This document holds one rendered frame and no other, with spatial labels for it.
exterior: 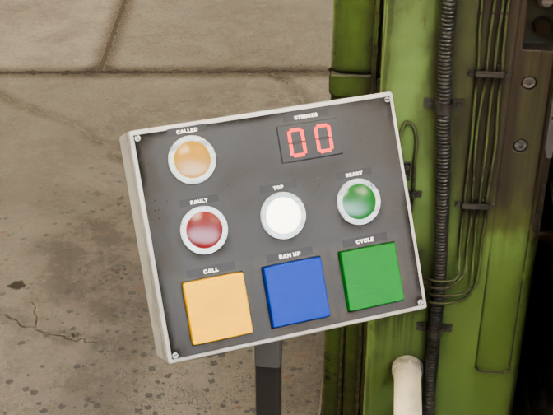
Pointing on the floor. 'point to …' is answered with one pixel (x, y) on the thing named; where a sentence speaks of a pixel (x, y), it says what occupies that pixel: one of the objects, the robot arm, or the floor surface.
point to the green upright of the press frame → (512, 286)
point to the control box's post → (268, 378)
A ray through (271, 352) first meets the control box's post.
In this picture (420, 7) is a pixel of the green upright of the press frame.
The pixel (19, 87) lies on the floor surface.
